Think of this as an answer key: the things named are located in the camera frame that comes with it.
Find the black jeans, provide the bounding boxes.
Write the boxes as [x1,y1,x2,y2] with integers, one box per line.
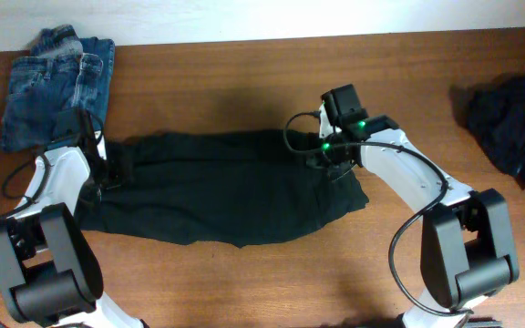
[75,129,368,247]

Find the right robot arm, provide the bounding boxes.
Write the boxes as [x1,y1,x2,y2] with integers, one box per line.
[313,85,520,327]

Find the folded blue denim jeans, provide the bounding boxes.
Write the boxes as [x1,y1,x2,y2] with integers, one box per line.
[0,25,116,152]

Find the right black cable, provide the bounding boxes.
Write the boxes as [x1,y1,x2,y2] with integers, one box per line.
[283,110,473,318]

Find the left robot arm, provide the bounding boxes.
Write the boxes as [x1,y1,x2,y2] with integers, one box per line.
[0,108,146,328]

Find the dark navy crumpled garment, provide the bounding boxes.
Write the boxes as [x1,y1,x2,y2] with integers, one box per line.
[466,77,525,187]

